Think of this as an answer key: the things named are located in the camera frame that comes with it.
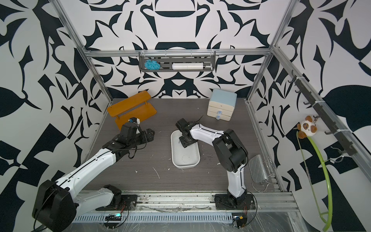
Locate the blue cream drawer box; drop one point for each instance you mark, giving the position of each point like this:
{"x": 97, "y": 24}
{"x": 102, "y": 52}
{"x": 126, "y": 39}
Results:
{"x": 221, "y": 104}

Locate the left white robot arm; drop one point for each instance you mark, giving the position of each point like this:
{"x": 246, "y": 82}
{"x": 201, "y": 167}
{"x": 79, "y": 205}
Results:
{"x": 58, "y": 202}

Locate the controller board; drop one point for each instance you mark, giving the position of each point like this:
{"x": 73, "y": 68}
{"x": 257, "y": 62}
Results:
{"x": 113, "y": 217}
{"x": 239, "y": 221}

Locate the right controller board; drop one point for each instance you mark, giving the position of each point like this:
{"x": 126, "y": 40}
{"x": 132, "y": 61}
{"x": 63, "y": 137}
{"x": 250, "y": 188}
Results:
{"x": 239, "y": 221}

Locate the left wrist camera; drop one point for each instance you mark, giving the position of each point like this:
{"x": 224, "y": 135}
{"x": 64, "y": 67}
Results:
{"x": 134, "y": 120}

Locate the teal scrubber ball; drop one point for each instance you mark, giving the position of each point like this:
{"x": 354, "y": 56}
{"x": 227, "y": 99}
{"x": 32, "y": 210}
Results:
{"x": 152, "y": 65}

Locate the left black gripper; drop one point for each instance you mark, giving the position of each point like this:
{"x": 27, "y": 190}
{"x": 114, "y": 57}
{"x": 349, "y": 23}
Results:
{"x": 144, "y": 138}

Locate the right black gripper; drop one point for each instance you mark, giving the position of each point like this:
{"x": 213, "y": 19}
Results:
{"x": 187, "y": 139}

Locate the white roll in rack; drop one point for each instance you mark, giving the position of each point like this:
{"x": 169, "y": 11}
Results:
{"x": 191, "y": 66}

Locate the left controller board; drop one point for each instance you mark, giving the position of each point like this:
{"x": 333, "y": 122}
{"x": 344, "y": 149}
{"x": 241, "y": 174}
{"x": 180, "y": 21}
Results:
{"x": 113, "y": 217}

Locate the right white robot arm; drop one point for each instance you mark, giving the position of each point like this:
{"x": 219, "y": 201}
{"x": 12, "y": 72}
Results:
{"x": 232, "y": 156}

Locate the black hook rail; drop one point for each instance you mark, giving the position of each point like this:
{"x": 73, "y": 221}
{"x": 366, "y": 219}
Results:
{"x": 335, "y": 127}

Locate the orange two-tier shelf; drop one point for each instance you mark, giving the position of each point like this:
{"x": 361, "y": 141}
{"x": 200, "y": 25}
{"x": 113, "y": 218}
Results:
{"x": 136, "y": 106}

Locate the white plastic storage tray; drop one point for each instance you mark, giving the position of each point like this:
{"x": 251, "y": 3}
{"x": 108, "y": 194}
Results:
{"x": 184, "y": 158}

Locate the grey wall rack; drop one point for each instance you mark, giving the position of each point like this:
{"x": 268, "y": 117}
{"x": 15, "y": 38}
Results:
{"x": 167, "y": 58}

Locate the plush panda toy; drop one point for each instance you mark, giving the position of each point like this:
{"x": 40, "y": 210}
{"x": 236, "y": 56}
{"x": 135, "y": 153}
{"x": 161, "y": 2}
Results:
{"x": 306, "y": 128}

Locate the silver quilted pouch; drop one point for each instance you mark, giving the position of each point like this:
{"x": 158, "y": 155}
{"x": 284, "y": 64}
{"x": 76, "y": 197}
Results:
{"x": 257, "y": 169}

